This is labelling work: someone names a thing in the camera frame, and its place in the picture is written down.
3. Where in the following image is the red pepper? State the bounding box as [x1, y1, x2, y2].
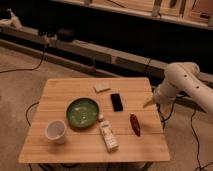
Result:
[130, 114, 141, 136]

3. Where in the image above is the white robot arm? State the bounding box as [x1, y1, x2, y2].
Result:
[143, 62, 213, 114]

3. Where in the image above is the white sponge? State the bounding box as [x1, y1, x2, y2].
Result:
[94, 84, 110, 93]

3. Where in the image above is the black phone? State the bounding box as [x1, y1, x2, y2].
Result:
[110, 93, 123, 112]

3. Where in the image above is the green plate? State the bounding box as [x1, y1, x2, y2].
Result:
[66, 98, 99, 129]

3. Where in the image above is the wooden table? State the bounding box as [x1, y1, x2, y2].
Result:
[19, 78, 170, 163]

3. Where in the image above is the white plastic cup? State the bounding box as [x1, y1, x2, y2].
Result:
[45, 120, 66, 144]

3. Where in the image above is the black box on ledge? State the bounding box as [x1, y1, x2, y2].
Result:
[57, 28, 75, 42]

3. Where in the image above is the white cloth on ledge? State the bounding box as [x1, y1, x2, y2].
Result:
[0, 9, 22, 29]

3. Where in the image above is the black cable right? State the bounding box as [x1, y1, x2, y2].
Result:
[190, 107, 213, 171]

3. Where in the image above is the black floor cable left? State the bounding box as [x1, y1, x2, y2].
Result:
[0, 46, 47, 75]

